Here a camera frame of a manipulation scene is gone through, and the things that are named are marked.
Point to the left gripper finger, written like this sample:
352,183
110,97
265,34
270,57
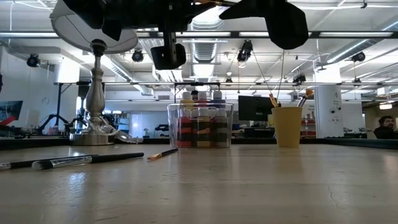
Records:
199,7

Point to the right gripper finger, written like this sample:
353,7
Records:
286,28

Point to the short brown paintbrush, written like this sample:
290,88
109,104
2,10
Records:
304,98

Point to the large pink paint bottle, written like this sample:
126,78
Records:
202,97

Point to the large yellow paint bottle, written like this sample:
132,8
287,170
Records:
187,97

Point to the large periwinkle blue paint bottle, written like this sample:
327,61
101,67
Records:
217,97

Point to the thin dark paintbrush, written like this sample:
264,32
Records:
164,153

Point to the black paintbrush silver ferrule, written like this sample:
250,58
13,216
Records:
109,158

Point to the thin black paintbrush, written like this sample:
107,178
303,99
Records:
21,163

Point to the black background robot arm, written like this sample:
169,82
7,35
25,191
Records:
59,121

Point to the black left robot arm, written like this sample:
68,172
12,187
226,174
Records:
87,12

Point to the black background monitor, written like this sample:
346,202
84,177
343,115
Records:
255,107

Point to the white round column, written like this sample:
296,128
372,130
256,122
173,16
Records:
328,112

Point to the yellow paper cup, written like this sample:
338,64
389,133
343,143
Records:
286,127

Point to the white shade silver table lamp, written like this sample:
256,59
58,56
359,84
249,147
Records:
94,99

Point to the red background shelf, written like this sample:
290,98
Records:
308,133

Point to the blue background shelf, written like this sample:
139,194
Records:
119,123

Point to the clear plastic bin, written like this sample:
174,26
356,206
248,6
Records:
172,124

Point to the person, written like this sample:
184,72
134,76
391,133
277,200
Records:
385,129

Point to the background display screen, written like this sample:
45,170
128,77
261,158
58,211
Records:
11,112

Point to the white ceiling duct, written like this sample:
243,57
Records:
205,53

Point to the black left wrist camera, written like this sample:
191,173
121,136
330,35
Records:
169,57

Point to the black background gantry frame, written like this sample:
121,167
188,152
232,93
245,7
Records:
197,84

